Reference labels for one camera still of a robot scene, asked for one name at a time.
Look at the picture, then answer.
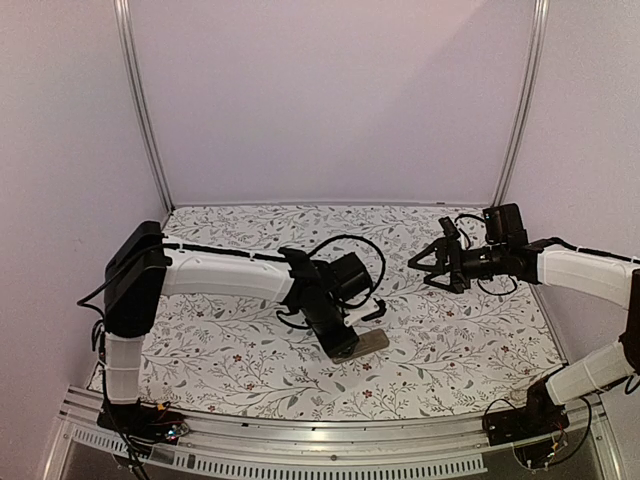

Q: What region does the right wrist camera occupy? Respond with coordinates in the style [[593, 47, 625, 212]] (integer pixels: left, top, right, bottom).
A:
[[438, 217, 460, 241]]

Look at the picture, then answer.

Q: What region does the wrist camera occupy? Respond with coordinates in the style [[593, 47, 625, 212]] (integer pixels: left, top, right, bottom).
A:
[[438, 217, 460, 241], [343, 299, 387, 327]]

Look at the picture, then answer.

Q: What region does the aluminium front rail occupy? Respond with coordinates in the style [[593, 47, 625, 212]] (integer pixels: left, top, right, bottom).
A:
[[42, 389, 614, 480]]

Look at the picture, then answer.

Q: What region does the aluminium frame post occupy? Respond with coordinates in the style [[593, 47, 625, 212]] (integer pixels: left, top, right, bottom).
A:
[[491, 0, 550, 206], [113, 0, 175, 214]]

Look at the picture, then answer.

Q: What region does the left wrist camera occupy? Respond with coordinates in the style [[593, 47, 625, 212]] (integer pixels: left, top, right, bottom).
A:
[[343, 299, 387, 327]]

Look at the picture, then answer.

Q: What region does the floral patterned table mat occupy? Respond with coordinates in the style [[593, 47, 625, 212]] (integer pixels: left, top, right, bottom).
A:
[[139, 205, 563, 421]]

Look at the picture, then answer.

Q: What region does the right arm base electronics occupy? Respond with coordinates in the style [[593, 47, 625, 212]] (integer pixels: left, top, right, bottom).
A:
[[481, 376, 593, 472]]

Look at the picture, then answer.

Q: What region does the right aluminium frame post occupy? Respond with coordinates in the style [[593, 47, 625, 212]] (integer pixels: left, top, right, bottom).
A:
[[491, 0, 550, 206]]

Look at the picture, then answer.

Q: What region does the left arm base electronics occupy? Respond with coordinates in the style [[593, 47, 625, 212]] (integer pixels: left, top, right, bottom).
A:
[[97, 397, 190, 479]]

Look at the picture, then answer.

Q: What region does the left aluminium frame post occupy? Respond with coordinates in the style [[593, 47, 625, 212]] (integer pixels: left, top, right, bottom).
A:
[[113, 0, 175, 214]]

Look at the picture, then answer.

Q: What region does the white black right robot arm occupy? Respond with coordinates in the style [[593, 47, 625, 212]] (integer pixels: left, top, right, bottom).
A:
[[408, 203, 639, 436]]

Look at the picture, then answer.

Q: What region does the beige remote control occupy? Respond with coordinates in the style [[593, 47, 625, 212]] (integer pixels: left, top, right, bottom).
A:
[[331, 329, 390, 364]]

